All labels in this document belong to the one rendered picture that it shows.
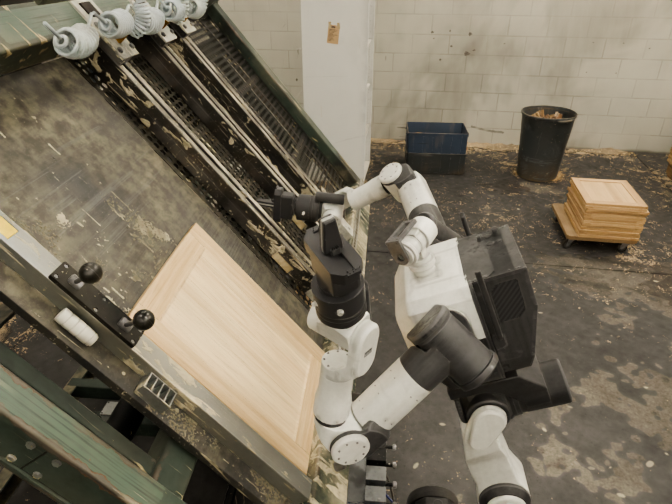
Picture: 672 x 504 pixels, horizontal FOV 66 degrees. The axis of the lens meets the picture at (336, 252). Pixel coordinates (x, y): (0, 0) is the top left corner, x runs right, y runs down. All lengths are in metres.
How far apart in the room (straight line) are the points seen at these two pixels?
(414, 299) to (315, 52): 3.96
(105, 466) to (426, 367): 0.57
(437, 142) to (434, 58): 1.21
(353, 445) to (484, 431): 0.47
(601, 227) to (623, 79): 2.65
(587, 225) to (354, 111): 2.23
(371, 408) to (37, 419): 0.57
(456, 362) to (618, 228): 3.42
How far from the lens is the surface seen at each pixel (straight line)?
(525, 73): 6.39
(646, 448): 2.93
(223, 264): 1.47
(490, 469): 1.62
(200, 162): 1.63
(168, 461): 1.15
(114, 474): 0.96
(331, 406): 1.02
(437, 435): 2.65
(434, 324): 1.00
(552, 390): 1.43
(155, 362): 1.11
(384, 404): 1.06
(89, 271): 0.96
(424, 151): 5.42
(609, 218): 4.29
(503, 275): 1.13
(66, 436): 0.94
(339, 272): 0.76
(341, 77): 4.93
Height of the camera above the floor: 1.98
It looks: 30 degrees down
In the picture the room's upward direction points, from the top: straight up
